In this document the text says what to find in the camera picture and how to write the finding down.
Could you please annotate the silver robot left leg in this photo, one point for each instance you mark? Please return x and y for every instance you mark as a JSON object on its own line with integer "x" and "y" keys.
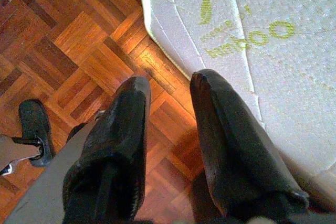
{"x": 15, "y": 150}

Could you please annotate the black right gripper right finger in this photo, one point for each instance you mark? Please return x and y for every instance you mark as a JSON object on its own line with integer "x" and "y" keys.
{"x": 231, "y": 142}

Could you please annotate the white bamboo print mattress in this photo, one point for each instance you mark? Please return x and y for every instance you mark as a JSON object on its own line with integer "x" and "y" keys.
{"x": 288, "y": 77}

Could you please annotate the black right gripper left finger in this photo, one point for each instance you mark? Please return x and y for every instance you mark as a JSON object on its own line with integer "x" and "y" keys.
{"x": 113, "y": 142}

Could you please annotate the black robot left foot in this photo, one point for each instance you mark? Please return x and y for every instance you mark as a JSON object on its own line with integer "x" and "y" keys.
{"x": 34, "y": 119}

